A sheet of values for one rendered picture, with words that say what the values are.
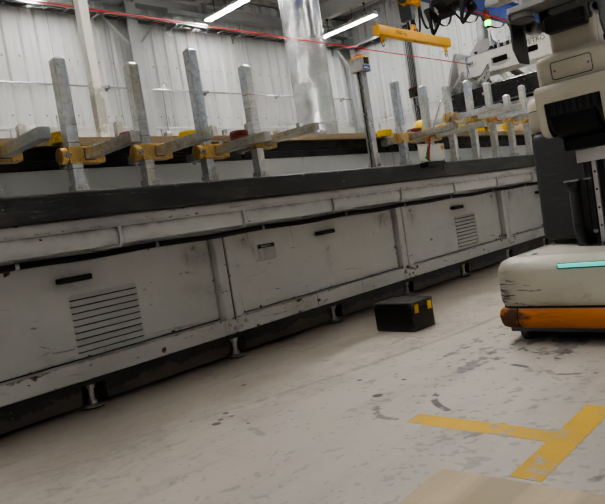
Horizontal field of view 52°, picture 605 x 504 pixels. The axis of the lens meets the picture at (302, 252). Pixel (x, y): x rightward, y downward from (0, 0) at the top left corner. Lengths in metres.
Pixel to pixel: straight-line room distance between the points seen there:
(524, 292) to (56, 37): 9.22
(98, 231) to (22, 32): 8.46
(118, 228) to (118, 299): 0.34
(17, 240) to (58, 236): 0.12
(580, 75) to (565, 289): 0.65
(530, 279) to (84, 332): 1.48
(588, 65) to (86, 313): 1.77
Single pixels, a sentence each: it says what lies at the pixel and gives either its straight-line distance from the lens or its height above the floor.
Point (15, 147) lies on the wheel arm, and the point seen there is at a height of 0.81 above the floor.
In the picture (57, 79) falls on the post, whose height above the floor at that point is 1.03.
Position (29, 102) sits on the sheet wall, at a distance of 10.08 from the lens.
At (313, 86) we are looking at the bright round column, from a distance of 7.52.
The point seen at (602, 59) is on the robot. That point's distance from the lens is 2.08.
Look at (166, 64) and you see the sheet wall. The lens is 11.50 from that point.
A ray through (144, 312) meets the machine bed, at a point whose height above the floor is 0.27.
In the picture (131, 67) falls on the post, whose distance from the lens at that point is 2.16.
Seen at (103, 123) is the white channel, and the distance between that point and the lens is 3.19.
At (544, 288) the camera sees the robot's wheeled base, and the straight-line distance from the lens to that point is 2.09.
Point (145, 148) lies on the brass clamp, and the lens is 2.10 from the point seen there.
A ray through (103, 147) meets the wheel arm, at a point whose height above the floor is 0.81.
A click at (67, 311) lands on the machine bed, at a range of 2.20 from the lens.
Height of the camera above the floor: 0.52
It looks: 3 degrees down
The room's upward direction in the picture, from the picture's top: 9 degrees counter-clockwise
